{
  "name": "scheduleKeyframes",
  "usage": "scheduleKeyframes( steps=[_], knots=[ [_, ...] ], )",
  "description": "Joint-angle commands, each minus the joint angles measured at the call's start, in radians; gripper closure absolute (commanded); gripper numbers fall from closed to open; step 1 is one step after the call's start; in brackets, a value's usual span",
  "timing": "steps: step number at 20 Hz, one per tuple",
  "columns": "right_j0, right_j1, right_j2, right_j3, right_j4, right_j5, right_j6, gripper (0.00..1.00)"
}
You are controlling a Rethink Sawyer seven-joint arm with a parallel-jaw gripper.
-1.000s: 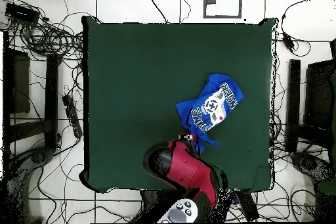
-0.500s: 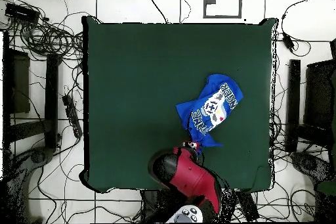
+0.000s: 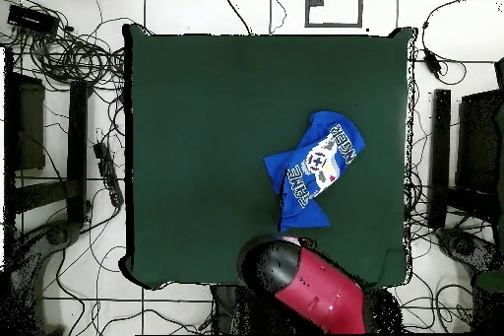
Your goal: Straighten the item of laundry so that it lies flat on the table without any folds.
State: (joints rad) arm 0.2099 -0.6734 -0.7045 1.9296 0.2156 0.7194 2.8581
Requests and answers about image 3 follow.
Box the blue printed t-shirt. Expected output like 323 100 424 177
263 109 366 234

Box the dark green table cloth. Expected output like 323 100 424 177
121 23 417 290

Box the black power strip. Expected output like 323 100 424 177
93 141 125 208

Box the black floor stand base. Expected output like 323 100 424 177
0 219 82 335
434 227 504 276

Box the black power adapter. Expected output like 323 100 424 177
422 47 442 77

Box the black electronics box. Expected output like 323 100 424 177
7 3 61 35

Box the black floor cable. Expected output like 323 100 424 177
268 0 288 35
212 0 253 35

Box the black metal frame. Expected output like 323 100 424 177
3 46 94 227
426 57 504 231

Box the grey square floor frame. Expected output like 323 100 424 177
304 0 364 29

